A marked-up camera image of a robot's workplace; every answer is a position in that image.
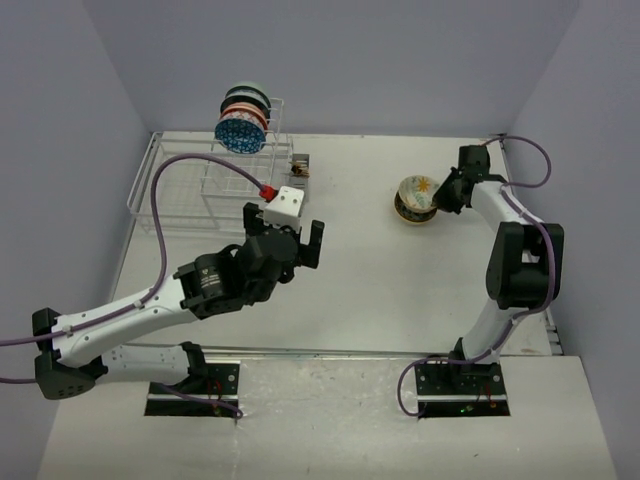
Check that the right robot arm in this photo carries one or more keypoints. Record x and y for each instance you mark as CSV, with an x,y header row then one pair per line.
x,y
523,275

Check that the yellow teal patterned bowl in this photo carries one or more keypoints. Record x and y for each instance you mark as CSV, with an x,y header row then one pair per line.
x,y
413,218

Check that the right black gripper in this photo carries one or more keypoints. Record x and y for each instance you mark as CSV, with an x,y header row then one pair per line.
x,y
441,198

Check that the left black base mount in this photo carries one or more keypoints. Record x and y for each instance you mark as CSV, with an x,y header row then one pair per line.
x,y
213,395

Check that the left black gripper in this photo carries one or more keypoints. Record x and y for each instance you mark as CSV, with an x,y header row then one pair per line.
x,y
309,253

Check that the salmon pink patterned bowl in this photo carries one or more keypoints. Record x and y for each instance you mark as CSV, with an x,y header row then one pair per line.
x,y
246,107

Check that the grey cutlery holder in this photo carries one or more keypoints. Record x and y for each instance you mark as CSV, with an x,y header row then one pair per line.
x,y
301,183

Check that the pale green bowl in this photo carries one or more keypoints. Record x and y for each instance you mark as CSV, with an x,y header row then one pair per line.
x,y
247,85

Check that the white wire dish rack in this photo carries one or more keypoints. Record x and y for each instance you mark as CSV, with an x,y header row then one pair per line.
x,y
199,198

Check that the yellow star patterned bowl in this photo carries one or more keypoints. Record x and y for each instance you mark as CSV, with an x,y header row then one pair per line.
x,y
417,193

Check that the pink leaf patterned bowl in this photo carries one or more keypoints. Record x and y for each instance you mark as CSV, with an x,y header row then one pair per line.
x,y
399,205

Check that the black rimmed bowl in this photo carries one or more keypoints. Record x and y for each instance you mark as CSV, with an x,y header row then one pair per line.
x,y
247,95

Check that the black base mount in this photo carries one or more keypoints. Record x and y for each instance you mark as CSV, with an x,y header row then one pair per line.
x,y
460,391
213,395

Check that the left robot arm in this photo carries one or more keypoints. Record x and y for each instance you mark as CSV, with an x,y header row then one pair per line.
x,y
80,351

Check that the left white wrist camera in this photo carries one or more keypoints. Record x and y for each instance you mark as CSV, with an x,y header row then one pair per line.
x,y
285,209

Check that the dark teal white bowl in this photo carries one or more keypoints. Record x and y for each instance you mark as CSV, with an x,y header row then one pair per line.
x,y
240,136

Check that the brown cutlery bundle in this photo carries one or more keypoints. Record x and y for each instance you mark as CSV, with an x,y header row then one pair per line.
x,y
298,169

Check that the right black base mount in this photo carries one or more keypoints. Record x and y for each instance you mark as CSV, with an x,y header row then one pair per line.
x,y
460,391

